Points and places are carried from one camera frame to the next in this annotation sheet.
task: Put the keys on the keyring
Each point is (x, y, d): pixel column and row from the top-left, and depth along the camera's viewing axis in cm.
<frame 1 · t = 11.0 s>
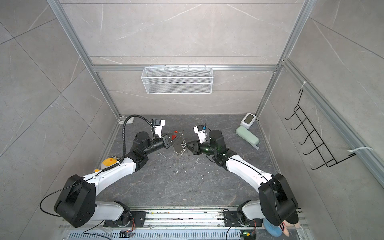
left hand: (180, 132, 74), fingers closed
right hand: (185, 144, 78), fingers closed
grey key organizer red handle: (179, 144, 77), point 24 cm above the table
white digital timer: (248, 120, 114), point 5 cm above the table
green eyeglass case: (248, 136, 108), point 2 cm above the table
white corner bracket: (122, 119, 117), point 2 cm above the table
small allen key: (158, 154, 100), on the table

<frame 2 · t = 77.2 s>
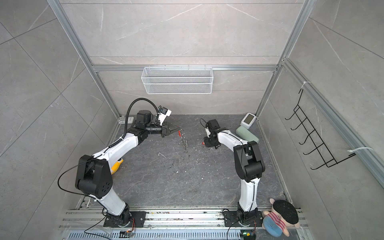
left hand: (178, 126, 79), fingers closed
right hand: (209, 141, 100), fingers open
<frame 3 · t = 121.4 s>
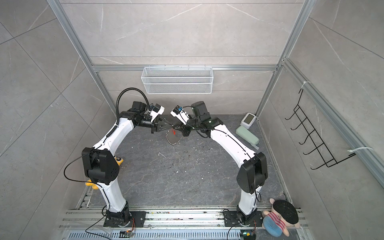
left hand: (171, 123, 79), fingers closed
right hand: (174, 125, 78), fingers closed
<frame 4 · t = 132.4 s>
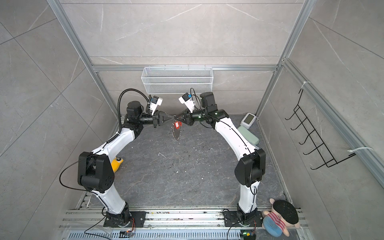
left hand: (174, 116, 74), fingers closed
right hand: (176, 116, 75), fingers closed
key with red tag: (178, 124, 78), point 30 cm above the table
